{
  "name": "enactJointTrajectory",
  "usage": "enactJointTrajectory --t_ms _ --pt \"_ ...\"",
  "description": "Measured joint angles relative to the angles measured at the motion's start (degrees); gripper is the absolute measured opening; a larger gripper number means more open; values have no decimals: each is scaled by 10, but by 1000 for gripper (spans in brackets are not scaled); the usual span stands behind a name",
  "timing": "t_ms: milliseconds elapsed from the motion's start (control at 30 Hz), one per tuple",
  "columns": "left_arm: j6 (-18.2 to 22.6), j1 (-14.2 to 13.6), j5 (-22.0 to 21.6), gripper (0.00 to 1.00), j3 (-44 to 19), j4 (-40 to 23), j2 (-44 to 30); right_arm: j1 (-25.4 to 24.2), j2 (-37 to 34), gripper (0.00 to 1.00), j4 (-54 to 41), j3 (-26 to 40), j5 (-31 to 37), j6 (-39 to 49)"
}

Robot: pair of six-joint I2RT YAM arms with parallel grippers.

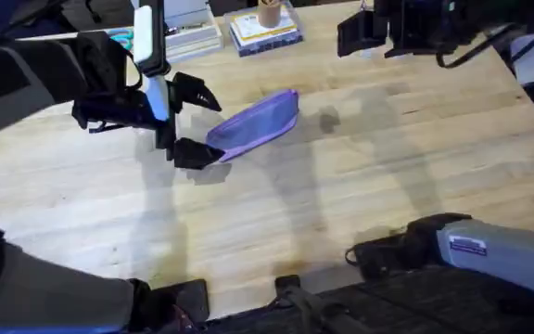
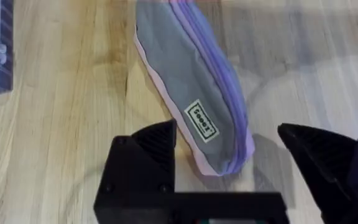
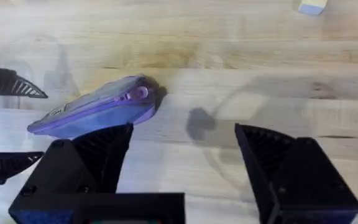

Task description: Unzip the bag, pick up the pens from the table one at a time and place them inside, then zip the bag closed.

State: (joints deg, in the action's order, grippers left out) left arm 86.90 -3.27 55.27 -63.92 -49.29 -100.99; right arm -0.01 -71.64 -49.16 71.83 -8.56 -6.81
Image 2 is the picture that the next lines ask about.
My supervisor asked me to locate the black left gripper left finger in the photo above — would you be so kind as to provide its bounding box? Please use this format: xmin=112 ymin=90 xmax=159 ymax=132
xmin=93 ymin=118 xmax=178 ymax=224

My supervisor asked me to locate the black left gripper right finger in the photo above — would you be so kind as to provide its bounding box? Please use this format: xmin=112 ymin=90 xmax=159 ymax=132
xmin=277 ymin=123 xmax=358 ymax=224

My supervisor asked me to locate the grey and purple zip bag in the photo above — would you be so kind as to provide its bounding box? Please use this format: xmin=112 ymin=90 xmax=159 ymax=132
xmin=133 ymin=0 xmax=255 ymax=177

